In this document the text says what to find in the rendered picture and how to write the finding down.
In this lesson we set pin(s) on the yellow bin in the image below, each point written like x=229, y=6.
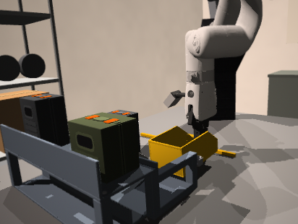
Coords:
x=175, y=142

